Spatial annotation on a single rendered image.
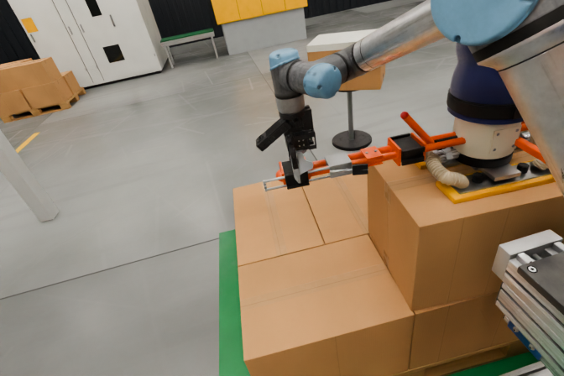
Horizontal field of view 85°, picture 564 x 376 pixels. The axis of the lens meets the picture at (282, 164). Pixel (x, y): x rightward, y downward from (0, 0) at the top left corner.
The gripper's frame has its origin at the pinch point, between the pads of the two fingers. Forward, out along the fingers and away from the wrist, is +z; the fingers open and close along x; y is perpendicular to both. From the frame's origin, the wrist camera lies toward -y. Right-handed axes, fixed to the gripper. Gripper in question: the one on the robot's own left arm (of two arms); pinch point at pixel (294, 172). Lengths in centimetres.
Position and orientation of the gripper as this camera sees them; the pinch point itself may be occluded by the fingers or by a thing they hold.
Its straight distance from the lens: 93.9
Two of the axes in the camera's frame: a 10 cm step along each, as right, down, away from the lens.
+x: -1.3, -5.1, 8.5
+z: 1.6, 8.3, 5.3
